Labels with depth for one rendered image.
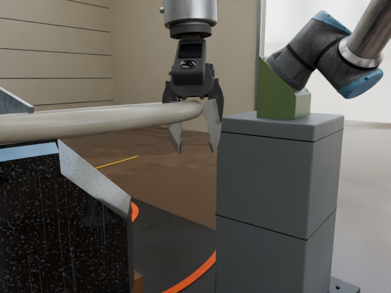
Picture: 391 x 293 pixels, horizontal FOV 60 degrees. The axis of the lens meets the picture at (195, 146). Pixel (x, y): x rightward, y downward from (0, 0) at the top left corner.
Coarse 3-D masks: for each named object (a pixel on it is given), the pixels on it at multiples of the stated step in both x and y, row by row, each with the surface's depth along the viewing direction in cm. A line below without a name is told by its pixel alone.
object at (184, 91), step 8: (184, 24) 54; (192, 24) 54; (200, 24) 55; (176, 32) 55; (184, 32) 54; (192, 32) 55; (200, 32) 55; (208, 32) 56; (208, 64) 56; (208, 72) 56; (208, 80) 56; (176, 88) 56; (184, 88) 56; (192, 88) 56; (200, 88) 56; (208, 88) 56; (184, 96) 56; (192, 96) 62; (200, 96) 57
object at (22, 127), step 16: (48, 112) 79; (64, 112) 38; (80, 112) 39; (96, 112) 39; (112, 112) 40; (128, 112) 41; (144, 112) 43; (160, 112) 44; (176, 112) 47; (192, 112) 51; (0, 128) 36; (16, 128) 36; (32, 128) 37; (48, 128) 37; (64, 128) 38; (80, 128) 38; (96, 128) 39; (112, 128) 40; (128, 128) 42
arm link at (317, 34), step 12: (324, 12) 122; (312, 24) 124; (324, 24) 121; (336, 24) 120; (300, 36) 128; (312, 36) 124; (324, 36) 121; (336, 36) 120; (300, 48) 127; (312, 48) 124; (324, 48) 121; (312, 60) 127
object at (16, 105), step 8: (0, 88) 84; (0, 96) 84; (8, 96) 81; (0, 104) 84; (8, 104) 82; (16, 104) 80; (24, 104) 77; (0, 112) 81; (8, 112) 82; (16, 112) 80; (24, 112) 78; (32, 112) 77
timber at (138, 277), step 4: (136, 272) 155; (136, 276) 152; (140, 276) 152; (136, 280) 150; (140, 280) 152; (136, 284) 150; (140, 284) 152; (136, 288) 151; (140, 288) 152; (132, 292) 150; (136, 292) 151; (140, 292) 153
